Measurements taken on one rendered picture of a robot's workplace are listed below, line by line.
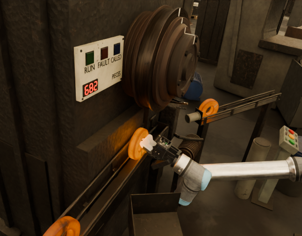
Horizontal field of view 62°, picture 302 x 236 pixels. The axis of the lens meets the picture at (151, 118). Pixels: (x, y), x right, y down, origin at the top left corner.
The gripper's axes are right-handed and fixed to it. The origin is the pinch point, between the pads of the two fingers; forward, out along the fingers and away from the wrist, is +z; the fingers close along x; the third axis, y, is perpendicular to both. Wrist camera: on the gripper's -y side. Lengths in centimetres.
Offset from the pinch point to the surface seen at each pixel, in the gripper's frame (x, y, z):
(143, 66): 5.0, 37.1, 9.7
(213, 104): -67, 3, -20
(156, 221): 24.8, -8.8, -26.0
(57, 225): 54, 2, -1
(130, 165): 5.1, -11.8, -2.4
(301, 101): -209, -8, -99
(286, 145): -73, 2, -74
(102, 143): 22.4, 7.6, 7.9
